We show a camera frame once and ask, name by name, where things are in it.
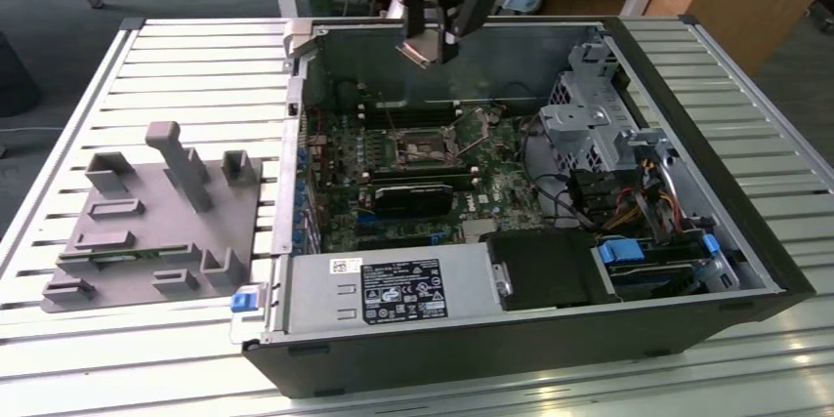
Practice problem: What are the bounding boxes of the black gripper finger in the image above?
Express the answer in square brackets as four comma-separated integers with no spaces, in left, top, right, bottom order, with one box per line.
[437,0,509,65]
[398,0,433,45]

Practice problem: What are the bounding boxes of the silver square CPU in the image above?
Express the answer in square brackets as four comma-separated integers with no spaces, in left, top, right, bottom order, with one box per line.
[394,35,450,69]

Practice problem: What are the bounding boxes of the metal socket cover frame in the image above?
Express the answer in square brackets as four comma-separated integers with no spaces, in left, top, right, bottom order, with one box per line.
[446,104,503,155]

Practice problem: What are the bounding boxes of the CPU socket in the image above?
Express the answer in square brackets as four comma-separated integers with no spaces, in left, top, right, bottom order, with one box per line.
[389,127,466,169]

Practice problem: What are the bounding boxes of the black RAM slot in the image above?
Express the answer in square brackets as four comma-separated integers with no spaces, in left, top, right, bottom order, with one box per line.
[363,108,458,120]
[369,174,475,188]
[363,116,458,128]
[369,167,475,179]

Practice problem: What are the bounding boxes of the metal drive cage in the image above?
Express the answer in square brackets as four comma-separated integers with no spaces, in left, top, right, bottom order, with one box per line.
[534,39,684,179]

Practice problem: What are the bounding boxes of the green motherboard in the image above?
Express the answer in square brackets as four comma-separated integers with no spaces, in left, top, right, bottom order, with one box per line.
[301,103,566,256]

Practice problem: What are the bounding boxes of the black graphics card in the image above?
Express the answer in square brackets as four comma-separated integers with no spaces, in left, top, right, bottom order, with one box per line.
[363,181,457,220]

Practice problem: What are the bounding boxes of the wooden cabinet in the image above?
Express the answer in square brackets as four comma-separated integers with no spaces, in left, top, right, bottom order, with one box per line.
[641,0,834,77]

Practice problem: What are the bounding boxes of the silver chipset heatsink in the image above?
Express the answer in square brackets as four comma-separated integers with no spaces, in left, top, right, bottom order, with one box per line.
[461,219,498,243]

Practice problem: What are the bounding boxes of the black plastic drive cover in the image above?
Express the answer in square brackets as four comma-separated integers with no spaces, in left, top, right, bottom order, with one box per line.
[482,229,620,313]

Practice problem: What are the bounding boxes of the blue disk carrier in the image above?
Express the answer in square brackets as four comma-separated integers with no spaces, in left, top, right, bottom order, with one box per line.
[594,236,648,268]

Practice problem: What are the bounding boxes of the grey parts rack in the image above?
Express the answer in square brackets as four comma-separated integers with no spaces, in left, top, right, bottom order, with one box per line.
[38,119,266,314]

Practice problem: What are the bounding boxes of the silver power supply unit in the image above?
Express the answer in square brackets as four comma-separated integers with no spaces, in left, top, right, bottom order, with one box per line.
[285,243,517,338]

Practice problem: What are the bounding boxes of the black hard disk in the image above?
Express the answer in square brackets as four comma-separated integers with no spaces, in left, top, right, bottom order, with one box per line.
[605,260,702,302]

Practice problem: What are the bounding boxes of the green RAM stick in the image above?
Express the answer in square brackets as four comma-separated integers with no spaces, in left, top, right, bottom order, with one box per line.
[88,249,165,264]

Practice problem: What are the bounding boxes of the blue case latch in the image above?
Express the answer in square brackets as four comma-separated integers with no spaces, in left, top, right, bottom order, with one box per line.
[230,283,270,314]

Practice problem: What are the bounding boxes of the black open PC case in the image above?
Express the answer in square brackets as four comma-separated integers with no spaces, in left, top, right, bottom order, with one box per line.
[227,14,820,399]

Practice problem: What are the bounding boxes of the black wire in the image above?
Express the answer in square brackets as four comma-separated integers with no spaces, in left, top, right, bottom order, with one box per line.
[529,170,601,233]

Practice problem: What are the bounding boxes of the coloured power wire bundle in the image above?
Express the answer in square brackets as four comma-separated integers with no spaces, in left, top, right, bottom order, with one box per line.
[602,155,692,243]

